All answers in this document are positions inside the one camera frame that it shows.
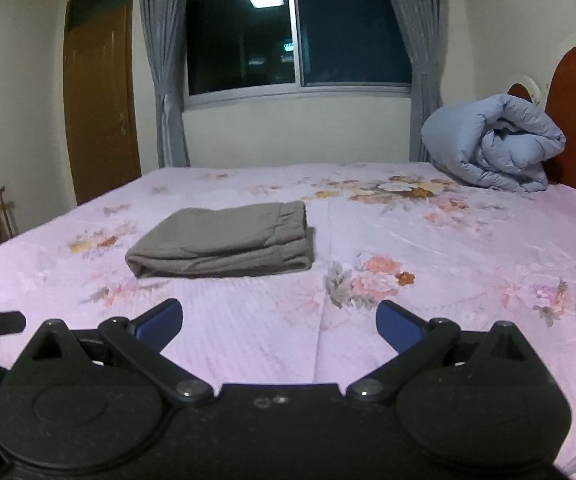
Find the grey curtain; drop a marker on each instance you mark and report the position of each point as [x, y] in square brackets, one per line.
[165, 60]
[425, 60]

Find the light blue duvet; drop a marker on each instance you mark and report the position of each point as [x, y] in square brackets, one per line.
[478, 145]

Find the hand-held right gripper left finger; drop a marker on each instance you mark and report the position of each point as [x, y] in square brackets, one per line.
[160, 320]

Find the brown wooden door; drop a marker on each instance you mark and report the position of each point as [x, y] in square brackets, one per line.
[100, 110]

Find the bed with pink floral sheet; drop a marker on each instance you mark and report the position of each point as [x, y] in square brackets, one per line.
[418, 260]

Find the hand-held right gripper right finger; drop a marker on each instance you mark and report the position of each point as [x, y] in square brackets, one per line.
[400, 325]

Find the sliding glass window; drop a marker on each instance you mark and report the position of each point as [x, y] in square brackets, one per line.
[293, 35]

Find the grey pants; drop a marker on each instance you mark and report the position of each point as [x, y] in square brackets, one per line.
[218, 245]

